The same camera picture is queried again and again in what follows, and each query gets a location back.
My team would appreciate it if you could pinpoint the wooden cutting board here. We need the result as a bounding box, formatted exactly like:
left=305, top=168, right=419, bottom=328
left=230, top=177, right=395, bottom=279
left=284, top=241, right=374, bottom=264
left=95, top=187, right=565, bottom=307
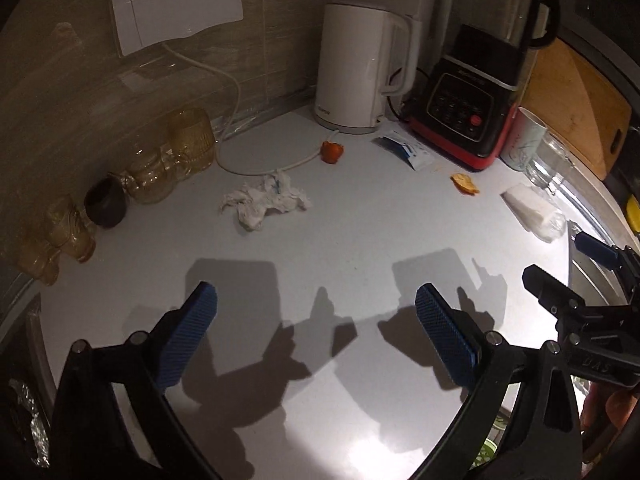
left=520, top=37, right=633, bottom=181

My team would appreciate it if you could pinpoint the clear plastic bag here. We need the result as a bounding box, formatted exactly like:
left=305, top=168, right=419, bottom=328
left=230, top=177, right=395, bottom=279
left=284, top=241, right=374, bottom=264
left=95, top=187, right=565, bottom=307
left=530, top=205, right=568, bottom=243

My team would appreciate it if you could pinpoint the stainless steel sink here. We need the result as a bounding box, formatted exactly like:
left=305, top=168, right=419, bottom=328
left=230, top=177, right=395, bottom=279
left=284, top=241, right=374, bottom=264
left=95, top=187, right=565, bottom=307
left=565, top=217, right=640, bottom=311

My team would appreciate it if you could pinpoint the white wall socket cover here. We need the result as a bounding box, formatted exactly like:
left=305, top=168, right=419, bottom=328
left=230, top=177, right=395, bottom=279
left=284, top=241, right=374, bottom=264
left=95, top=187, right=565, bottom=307
left=110, top=0, right=245, bottom=57

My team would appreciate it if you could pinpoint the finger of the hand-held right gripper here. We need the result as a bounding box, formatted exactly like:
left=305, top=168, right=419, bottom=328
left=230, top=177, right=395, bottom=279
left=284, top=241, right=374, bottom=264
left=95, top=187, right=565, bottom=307
left=521, top=264, right=586, bottom=318
left=574, top=231, right=640, bottom=288

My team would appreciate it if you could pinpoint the dark brown cup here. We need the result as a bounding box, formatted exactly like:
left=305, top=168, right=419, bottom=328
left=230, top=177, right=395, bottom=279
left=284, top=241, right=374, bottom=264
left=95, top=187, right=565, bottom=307
left=83, top=175, right=128, bottom=229

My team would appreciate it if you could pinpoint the red and black blender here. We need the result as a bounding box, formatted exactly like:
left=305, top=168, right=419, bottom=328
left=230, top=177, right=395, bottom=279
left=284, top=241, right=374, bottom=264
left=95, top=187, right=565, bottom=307
left=402, top=0, right=561, bottom=172

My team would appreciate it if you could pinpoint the white electric kettle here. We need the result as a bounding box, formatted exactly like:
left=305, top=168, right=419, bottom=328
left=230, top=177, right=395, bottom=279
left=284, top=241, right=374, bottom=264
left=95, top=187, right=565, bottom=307
left=314, top=1, right=418, bottom=135

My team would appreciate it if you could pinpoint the blue and white sachet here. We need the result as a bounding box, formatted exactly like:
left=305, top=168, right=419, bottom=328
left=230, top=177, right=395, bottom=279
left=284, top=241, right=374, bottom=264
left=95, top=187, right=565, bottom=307
left=371, top=129, right=435, bottom=170

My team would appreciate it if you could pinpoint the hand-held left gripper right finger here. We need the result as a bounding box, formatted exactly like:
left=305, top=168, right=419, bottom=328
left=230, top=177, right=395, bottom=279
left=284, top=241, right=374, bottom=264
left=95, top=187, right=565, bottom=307
left=414, top=282, right=586, bottom=480

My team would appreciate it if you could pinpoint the white power cable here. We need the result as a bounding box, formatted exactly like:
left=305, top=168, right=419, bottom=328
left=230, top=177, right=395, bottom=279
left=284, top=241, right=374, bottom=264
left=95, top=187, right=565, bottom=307
left=160, top=42, right=341, bottom=175

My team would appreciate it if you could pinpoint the amber glass jar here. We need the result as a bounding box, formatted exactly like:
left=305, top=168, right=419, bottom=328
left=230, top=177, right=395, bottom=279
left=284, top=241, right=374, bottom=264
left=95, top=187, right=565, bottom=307
left=120, top=150, right=193, bottom=205
left=47, top=200, right=98, bottom=263
left=19, top=240, right=62, bottom=286
left=167, top=108, right=217, bottom=173

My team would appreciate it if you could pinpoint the crumpled white tissue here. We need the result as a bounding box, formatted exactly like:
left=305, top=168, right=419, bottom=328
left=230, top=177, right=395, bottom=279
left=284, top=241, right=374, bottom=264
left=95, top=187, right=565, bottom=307
left=220, top=170, right=312, bottom=232

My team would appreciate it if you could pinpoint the white wrapped packet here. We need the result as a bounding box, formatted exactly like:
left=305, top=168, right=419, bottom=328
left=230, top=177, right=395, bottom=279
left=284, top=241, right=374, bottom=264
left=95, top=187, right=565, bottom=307
left=501, top=183, right=561, bottom=233

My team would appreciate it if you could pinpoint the clear glass mug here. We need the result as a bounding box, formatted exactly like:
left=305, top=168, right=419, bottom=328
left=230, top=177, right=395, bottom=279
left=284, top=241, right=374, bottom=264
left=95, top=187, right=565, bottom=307
left=522, top=130, right=576, bottom=193

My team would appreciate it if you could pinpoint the orange peel slice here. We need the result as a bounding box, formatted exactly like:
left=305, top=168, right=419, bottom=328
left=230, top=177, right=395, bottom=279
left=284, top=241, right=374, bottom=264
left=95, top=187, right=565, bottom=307
left=451, top=173, right=481, bottom=196

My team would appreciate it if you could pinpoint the dark trash bin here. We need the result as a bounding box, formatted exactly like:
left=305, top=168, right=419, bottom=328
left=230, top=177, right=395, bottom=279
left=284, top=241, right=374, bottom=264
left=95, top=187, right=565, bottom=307
left=0, top=375, right=56, bottom=471

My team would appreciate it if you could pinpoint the black power cable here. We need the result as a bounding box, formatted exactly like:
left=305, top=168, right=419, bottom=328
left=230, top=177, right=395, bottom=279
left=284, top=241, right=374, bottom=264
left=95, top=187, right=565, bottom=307
left=387, top=65, right=431, bottom=123

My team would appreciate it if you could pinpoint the person's right hand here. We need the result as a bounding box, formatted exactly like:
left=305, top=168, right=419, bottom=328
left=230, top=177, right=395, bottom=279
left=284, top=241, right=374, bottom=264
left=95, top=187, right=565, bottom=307
left=580, top=382, right=640, bottom=461

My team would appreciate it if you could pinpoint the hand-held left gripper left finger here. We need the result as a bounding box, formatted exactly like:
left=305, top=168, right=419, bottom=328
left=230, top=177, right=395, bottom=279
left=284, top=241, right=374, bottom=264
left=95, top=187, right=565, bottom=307
left=50, top=281, right=221, bottom=480

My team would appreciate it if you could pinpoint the green plastic colander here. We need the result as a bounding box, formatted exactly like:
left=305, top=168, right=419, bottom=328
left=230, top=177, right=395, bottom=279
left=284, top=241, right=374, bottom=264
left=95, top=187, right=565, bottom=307
left=470, top=435, right=501, bottom=476

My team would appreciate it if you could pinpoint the white ceramic cup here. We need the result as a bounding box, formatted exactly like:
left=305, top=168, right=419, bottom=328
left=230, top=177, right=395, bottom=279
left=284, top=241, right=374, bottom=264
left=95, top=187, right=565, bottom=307
left=500, top=106, right=548, bottom=171

